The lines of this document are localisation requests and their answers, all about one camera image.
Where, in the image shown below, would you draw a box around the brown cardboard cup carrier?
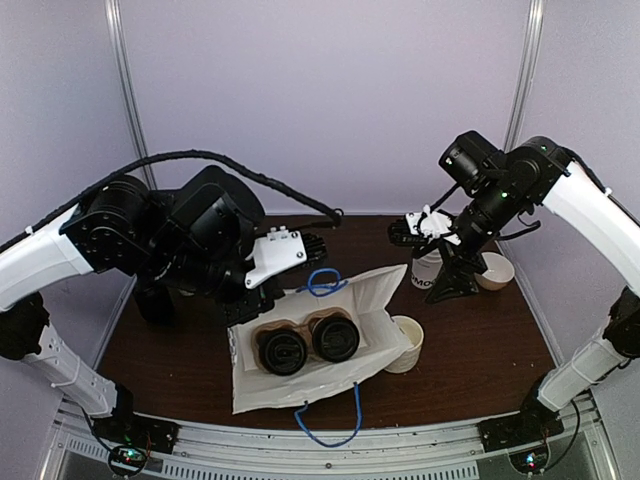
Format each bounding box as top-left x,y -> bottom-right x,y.
251,307 -> 360,373

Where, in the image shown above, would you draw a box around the blue checkered paper bag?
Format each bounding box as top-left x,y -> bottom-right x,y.
228,264 -> 411,448

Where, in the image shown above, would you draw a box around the black coffee cup lid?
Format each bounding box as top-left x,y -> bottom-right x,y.
312,316 -> 360,363

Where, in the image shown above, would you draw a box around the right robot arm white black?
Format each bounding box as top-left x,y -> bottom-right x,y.
414,130 -> 639,451

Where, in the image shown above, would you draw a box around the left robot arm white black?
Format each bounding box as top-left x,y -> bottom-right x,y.
1,166 -> 307,444

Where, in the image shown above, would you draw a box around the stack of white paper cups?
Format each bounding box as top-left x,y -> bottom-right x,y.
411,250 -> 443,290

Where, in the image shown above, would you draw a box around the small white ceramic bowl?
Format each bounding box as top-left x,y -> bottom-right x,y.
475,252 -> 515,291

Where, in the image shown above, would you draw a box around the white ceramic mug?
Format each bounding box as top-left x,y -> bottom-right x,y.
385,315 -> 425,375

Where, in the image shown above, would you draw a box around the stack of black lids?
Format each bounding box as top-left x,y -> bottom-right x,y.
133,285 -> 175,326

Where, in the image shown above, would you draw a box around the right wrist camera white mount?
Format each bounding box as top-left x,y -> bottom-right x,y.
387,205 -> 461,247

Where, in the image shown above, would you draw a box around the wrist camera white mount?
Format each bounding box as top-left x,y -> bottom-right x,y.
244,226 -> 327,289
387,205 -> 461,247

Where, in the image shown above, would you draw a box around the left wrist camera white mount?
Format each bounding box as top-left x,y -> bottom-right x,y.
244,226 -> 327,289

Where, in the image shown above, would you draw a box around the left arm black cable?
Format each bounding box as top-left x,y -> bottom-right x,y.
0,149 -> 344,251

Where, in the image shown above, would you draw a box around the aluminium front rail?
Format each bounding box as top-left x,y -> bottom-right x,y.
39,384 -> 616,480

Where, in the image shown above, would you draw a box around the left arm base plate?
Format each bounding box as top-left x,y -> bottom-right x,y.
93,414 -> 179,454

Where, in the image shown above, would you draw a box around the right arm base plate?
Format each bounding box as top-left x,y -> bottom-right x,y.
477,411 -> 564,452

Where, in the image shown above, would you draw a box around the right aluminium frame post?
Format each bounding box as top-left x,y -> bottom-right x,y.
504,0 -> 546,151

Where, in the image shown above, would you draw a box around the aluminium frame post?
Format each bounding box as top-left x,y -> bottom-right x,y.
504,0 -> 546,151
103,0 -> 156,189

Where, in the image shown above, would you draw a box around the left aluminium frame post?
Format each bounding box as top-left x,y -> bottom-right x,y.
103,0 -> 156,189

